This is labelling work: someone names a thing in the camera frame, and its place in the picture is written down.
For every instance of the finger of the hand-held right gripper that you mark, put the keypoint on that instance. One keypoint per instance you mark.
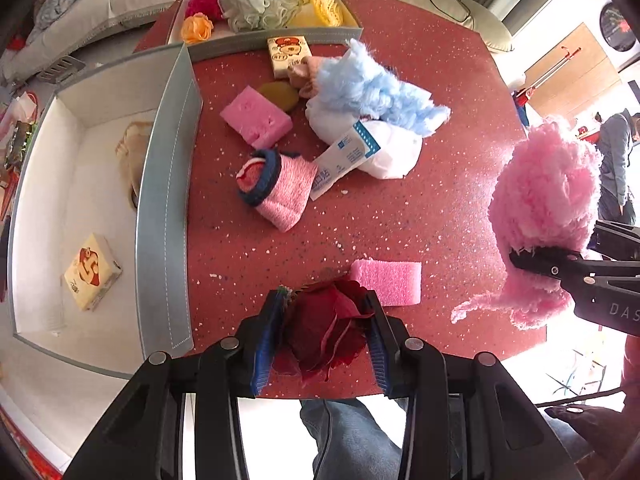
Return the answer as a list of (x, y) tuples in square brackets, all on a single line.
[(542, 261), (617, 240)]

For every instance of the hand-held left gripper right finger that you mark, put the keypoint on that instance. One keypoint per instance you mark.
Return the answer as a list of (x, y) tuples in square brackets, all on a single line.
[(378, 360)]

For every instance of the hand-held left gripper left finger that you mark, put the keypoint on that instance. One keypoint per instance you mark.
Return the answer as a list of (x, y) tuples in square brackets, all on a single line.
[(264, 350)]

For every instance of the dark red fabric flower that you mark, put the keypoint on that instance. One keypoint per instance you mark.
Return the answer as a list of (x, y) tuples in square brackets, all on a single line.
[(322, 330)]

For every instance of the fluffy pink chenille cloth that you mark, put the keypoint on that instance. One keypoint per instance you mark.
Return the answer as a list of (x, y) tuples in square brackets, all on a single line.
[(545, 190)]

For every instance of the large grey storage box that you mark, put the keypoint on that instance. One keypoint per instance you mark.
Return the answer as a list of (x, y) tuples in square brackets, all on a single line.
[(165, 210)]

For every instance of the pink sponge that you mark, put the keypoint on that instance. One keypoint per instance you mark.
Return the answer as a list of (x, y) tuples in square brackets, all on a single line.
[(257, 117)]

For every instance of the peach knit hat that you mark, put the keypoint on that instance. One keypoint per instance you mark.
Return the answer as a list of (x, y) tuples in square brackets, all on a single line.
[(305, 77)]

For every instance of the small grey storage box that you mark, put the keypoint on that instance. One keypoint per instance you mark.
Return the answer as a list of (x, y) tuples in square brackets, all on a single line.
[(240, 49)]

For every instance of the person's right forearm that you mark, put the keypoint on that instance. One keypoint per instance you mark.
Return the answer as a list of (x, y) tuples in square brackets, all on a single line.
[(632, 370)]

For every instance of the pink foam strip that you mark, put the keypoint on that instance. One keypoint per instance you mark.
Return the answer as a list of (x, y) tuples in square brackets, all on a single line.
[(387, 282)]

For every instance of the person's jeans leg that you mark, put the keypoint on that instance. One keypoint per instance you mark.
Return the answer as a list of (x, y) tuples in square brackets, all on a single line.
[(350, 440)]

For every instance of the pink knitted sock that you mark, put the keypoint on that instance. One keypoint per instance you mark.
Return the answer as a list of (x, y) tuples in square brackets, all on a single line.
[(287, 195)]

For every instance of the red blue drying rack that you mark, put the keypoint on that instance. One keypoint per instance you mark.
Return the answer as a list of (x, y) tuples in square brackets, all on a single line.
[(522, 97)]

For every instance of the white plastic bag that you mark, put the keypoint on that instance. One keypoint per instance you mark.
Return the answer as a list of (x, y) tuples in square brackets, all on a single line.
[(395, 152)]

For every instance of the cartoon print tissue pack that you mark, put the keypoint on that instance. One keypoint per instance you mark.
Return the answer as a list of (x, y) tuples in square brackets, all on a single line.
[(289, 56), (92, 272)]

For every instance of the white blue packet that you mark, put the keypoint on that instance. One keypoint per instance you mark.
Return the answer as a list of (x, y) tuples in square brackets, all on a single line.
[(342, 160)]

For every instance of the beige knit cloth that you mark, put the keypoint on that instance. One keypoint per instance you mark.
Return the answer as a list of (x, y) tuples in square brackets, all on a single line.
[(132, 160)]

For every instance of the fluffy light blue cloth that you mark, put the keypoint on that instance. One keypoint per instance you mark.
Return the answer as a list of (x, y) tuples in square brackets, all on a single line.
[(365, 85)]

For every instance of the pile of colourful packets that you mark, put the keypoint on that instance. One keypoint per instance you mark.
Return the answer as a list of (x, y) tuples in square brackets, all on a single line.
[(17, 145)]

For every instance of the orange fabric flower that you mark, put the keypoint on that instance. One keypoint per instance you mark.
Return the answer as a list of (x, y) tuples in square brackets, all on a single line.
[(196, 29)]

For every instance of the yellow foam net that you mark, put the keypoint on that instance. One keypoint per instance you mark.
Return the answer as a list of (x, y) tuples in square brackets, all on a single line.
[(322, 2)]

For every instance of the grey slatted metal tray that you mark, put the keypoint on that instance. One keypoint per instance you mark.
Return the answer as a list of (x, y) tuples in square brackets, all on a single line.
[(62, 69)]

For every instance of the magenta fabric flower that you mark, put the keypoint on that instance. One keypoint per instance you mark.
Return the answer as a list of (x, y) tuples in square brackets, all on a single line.
[(205, 1)]

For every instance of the grey blanket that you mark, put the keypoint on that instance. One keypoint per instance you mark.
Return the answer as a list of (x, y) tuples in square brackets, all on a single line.
[(65, 2)]

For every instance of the round black wall decoration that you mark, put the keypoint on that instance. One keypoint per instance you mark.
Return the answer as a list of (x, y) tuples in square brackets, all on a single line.
[(620, 25)]

